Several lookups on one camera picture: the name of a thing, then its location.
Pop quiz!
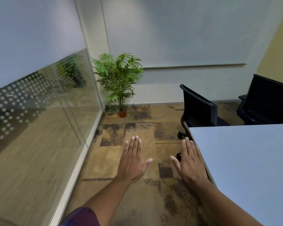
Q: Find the person's right hand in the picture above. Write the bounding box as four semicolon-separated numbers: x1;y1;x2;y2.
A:
169;137;208;185

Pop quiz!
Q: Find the person's left hand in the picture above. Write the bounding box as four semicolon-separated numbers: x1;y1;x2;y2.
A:
116;136;153;184

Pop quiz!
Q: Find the person's right forearm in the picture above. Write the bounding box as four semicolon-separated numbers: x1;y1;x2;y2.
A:
181;177;266;226

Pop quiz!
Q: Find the person's left forearm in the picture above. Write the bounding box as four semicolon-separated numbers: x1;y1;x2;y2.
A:
82;175;137;226

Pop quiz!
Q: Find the black office chair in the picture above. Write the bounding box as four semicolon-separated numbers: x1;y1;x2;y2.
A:
236;74;283;126
178;84;230;162

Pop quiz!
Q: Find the green palm plant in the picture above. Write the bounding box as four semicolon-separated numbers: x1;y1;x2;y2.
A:
91;53;144;111

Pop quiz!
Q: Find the maroon shirt sleeve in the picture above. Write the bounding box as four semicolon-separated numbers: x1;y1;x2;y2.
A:
60;207;101;226

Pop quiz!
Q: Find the dotted glass partition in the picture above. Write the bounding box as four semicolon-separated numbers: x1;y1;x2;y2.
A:
0;48;103;226

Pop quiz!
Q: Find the white wall board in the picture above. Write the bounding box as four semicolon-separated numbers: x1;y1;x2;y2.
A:
101;0;283;69

